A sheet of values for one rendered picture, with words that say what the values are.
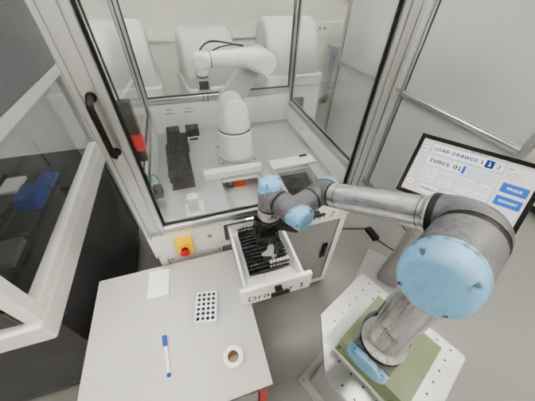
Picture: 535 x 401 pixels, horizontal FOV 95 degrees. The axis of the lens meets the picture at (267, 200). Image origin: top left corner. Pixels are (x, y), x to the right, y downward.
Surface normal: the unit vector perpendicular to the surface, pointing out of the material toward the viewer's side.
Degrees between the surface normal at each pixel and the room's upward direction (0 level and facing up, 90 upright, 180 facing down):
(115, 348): 0
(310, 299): 0
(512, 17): 90
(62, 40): 90
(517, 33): 90
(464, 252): 3
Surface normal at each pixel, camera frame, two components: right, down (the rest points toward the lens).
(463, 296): -0.76, 0.34
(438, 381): 0.03, -0.72
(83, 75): 0.30, 0.66
